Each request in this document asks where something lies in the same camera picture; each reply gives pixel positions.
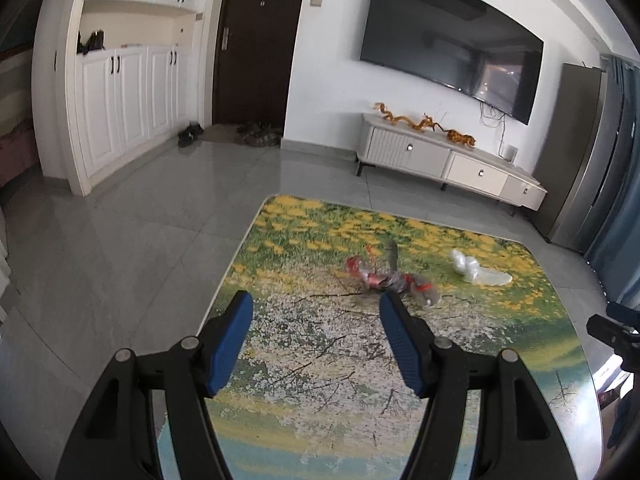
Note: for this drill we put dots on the black wall television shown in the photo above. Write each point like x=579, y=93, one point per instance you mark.
x=440, y=45

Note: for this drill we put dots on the clear plastic wrapper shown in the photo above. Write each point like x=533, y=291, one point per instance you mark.
x=472, y=270

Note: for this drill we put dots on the white hallway cabinet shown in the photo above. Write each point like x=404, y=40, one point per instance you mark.
x=130, y=95

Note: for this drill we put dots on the blue curtain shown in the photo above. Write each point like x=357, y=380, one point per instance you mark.
x=620, y=210

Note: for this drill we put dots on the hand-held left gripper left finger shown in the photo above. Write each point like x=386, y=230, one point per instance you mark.
x=232, y=340

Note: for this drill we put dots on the red and silver wrapper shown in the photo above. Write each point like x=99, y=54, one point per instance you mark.
x=385, y=280

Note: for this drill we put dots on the golden tiger ornament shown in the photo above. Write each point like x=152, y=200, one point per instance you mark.
x=460, y=137

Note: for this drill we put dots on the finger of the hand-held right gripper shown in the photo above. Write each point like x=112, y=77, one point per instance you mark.
x=610, y=335
x=625, y=311

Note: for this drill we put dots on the white television cabinet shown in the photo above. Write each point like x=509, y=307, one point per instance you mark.
x=425, y=152

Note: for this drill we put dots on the small white router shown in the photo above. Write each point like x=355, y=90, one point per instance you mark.
x=510, y=153

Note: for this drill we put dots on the flower printed coffee table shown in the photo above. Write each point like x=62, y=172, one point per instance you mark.
x=310, y=320

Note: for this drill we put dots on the grey refrigerator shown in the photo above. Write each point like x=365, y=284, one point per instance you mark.
x=575, y=160

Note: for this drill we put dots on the black bag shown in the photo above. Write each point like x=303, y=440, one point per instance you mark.
x=92, y=42

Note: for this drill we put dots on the dark shoe pair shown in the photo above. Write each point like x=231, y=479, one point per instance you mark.
x=190, y=134

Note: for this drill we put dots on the dark brown entrance door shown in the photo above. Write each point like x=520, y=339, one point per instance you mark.
x=250, y=60

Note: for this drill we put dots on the pile of shoes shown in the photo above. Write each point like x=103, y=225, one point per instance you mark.
x=260, y=135

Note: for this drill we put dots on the golden dragon ornament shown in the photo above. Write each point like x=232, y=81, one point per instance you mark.
x=400, y=119

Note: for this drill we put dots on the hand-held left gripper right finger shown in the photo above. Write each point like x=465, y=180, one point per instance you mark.
x=400, y=340

